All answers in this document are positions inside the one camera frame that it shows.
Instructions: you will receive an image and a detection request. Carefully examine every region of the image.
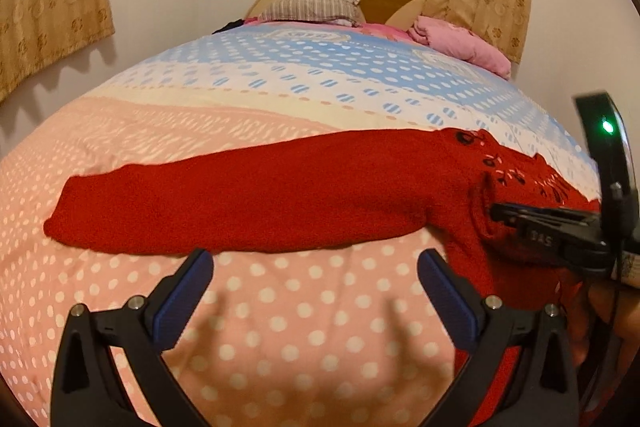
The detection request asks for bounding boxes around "pink folded cloth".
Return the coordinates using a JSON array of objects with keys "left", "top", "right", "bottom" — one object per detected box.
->
[{"left": 407, "top": 16, "right": 512, "bottom": 80}]

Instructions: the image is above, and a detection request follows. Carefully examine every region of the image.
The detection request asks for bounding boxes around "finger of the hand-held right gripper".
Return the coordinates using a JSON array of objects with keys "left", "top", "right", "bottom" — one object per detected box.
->
[
  {"left": 515, "top": 223, "right": 612, "bottom": 267},
  {"left": 489, "top": 202, "right": 603, "bottom": 228}
]

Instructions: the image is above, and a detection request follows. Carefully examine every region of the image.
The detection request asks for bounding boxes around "person's right hand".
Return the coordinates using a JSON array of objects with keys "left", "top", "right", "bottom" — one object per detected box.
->
[{"left": 567, "top": 279, "right": 640, "bottom": 369}]

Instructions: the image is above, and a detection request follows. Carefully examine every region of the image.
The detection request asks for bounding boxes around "pink pillow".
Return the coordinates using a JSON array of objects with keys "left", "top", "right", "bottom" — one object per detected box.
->
[{"left": 320, "top": 21, "right": 416, "bottom": 42}]

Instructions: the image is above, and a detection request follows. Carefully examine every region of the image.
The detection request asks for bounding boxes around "red knitted sweater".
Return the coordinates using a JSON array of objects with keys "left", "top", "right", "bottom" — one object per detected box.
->
[{"left": 44, "top": 127, "right": 603, "bottom": 427}]

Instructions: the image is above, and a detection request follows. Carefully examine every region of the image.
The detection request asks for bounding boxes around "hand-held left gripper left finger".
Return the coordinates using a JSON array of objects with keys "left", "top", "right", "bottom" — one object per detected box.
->
[{"left": 50, "top": 248, "right": 216, "bottom": 427}]

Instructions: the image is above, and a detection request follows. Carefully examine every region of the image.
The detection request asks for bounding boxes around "striped pillow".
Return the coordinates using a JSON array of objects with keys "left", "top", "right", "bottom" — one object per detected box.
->
[{"left": 257, "top": 0, "right": 363, "bottom": 24}]

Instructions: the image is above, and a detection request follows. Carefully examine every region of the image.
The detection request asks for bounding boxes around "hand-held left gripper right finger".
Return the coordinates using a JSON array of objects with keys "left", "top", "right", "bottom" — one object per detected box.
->
[{"left": 417, "top": 248, "right": 581, "bottom": 427}]

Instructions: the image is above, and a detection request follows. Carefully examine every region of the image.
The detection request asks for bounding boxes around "dotted pink and blue bedspread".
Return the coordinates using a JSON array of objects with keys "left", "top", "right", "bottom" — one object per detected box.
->
[{"left": 0, "top": 21, "right": 603, "bottom": 427}]

